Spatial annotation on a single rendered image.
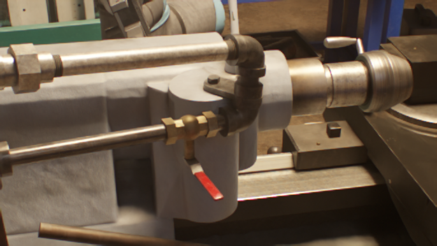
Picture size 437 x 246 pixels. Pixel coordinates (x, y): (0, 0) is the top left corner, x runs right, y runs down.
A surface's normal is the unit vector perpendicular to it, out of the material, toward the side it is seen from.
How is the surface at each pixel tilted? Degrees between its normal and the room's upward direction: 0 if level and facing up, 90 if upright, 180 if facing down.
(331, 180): 0
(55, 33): 90
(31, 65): 57
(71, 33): 90
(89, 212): 66
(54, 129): 76
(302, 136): 0
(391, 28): 90
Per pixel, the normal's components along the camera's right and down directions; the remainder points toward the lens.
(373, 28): 0.18, 0.48
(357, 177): 0.00, -0.87
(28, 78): 0.46, 0.59
